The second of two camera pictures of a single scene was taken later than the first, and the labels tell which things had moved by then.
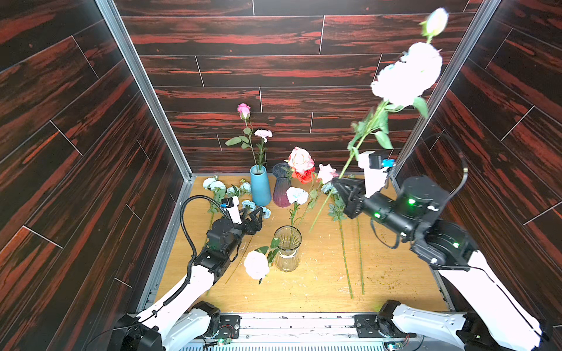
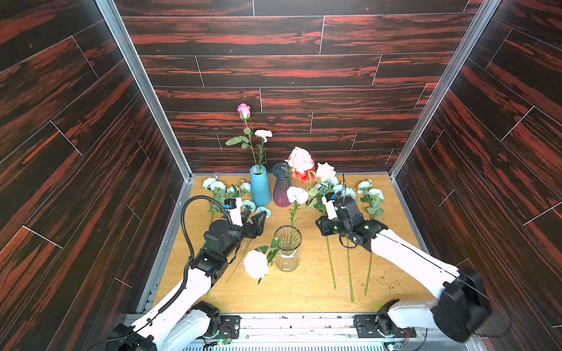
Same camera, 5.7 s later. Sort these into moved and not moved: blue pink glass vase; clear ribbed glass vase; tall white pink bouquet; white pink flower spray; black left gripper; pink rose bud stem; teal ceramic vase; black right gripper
Moved: black right gripper; tall white pink bouquet; white pink flower spray
Not moved: pink rose bud stem; black left gripper; clear ribbed glass vase; teal ceramic vase; blue pink glass vase
